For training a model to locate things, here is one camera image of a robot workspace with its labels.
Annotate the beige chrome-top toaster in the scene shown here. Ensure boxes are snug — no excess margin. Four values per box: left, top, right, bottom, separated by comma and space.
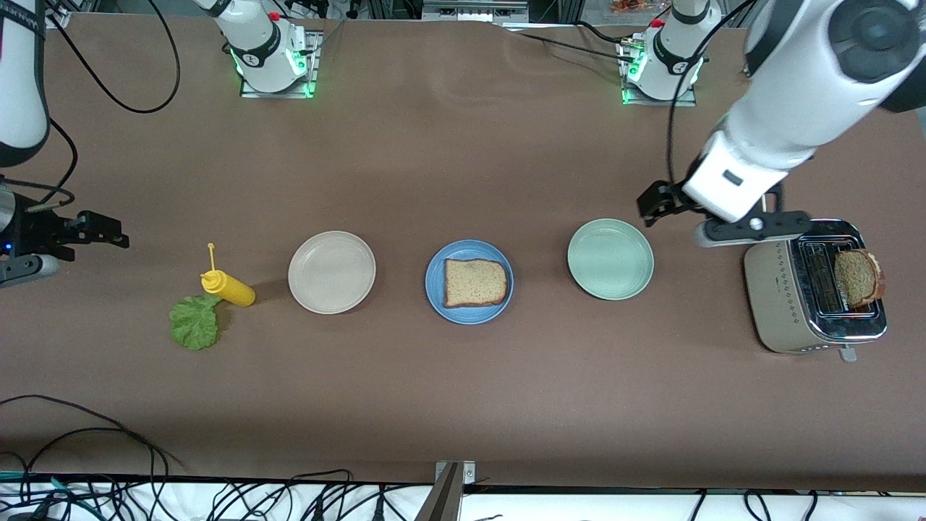
744, 219, 889, 363

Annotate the aluminium camera post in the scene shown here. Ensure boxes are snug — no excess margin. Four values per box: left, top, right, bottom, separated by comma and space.
414, 460, 477, 521

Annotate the blue plate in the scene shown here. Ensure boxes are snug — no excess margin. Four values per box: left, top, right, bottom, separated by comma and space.
425, 240, 514, 325

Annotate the long black floor cable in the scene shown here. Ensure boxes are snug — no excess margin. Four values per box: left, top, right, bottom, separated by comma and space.
0, 394, 185, 478

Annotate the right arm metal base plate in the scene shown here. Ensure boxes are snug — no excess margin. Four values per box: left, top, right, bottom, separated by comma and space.
240, 29, 321, 99

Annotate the beige plate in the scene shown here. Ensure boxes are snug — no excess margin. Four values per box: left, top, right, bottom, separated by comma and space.
288, 231, 377, 315

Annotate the looped black floor cable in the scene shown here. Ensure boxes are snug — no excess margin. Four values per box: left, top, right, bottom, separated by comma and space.
20, 427, 171, 480

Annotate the brown bread slice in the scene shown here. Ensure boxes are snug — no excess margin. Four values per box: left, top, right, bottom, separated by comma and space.
443, 258, 508, 309
834, 248, 886, 310

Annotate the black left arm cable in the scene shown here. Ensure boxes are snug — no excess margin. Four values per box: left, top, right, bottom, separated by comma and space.
666, 0, 757, 189

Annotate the light green plate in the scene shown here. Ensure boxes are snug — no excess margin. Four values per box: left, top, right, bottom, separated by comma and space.
567, 219, 655, 301

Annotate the yellow squeeze bottle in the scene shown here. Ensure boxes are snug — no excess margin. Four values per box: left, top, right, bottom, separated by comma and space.
200, 242, 256, 308

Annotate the black cable behind table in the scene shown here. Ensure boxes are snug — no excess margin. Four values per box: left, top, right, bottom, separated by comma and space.
503, 20, 637, 64

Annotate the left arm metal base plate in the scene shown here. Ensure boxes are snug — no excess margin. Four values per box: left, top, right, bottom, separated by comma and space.
619, 36, 699, 107

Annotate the green lettuce leaf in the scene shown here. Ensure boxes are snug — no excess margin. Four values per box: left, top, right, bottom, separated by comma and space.
169, 293, 224, 351

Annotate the grey metal box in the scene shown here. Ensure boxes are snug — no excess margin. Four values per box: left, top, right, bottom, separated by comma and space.
422, 0, 530, 24

